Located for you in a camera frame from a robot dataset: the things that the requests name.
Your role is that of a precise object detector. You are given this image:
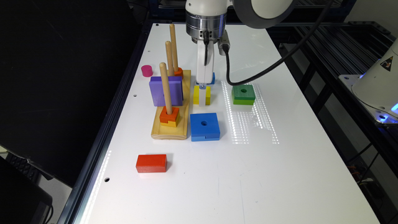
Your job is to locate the red rectangular block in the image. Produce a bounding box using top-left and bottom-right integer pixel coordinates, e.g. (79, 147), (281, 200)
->
(136, 154), (167, 173)

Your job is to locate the front wooden peg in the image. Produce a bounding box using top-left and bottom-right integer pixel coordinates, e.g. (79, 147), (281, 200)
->
(159, 62), (173, 115)

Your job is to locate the wooden peg base board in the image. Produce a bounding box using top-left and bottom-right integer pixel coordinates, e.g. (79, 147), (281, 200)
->
(151, 70), (191, 140)

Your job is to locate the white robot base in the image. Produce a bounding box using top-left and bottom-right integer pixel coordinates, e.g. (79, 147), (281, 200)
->
(339, 42), (397, 126)

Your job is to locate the middle wooden peg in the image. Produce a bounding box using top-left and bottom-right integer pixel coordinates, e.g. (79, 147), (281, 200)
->
(165, 41), (175, 77)

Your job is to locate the rear wooden peg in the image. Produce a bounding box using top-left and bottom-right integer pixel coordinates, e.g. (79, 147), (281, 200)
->
(169, 24), (178, 72)

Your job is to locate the yellow square block with hole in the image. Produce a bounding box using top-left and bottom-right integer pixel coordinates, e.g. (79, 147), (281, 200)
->
(193, 86), (211, 105)

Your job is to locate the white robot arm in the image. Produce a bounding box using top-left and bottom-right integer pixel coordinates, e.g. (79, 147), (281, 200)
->
(185, 0), (297, 106)

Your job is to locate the orange notched block front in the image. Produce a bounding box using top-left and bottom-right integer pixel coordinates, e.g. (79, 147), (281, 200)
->
(159, 106), (180, 123)

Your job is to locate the pink cylinder block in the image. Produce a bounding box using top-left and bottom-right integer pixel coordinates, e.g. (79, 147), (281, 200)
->
(141, 65), (153, 77)

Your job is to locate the black monitor panel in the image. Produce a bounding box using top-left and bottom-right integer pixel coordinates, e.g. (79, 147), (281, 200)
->
(1, 0), (140, 186)

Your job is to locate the large blue square block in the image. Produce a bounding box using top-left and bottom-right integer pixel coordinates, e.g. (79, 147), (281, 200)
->
(190, 113), (220, 141)

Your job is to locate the wooden peg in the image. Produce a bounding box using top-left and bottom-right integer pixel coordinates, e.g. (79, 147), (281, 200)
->
(165, 41), (175, 77)
(159, 62), (173, 115)
(169, 24), (178, 72)

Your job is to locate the purple square block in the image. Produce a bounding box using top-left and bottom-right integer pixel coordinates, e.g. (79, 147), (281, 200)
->
(149, 77), (183, 106)

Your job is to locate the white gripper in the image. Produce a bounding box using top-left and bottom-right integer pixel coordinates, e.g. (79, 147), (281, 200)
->
(196, 40), (214, 106)

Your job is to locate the orange round block rear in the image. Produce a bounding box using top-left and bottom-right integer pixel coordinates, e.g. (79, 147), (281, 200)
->
(174, 67), (184, 78)

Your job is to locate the yellow block under orange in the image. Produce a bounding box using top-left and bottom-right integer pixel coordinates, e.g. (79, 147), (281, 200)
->
(159, 114), (180, 128)

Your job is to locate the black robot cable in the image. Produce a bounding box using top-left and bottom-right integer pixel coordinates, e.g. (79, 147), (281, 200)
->
(217, 0), (335, 87)

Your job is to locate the green square block with hole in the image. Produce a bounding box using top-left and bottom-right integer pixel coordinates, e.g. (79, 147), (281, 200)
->
(232, 85), (256, 105)

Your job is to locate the small blue rectangular block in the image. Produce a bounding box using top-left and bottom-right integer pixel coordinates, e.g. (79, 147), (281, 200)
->
(195, 72), (215, 85)

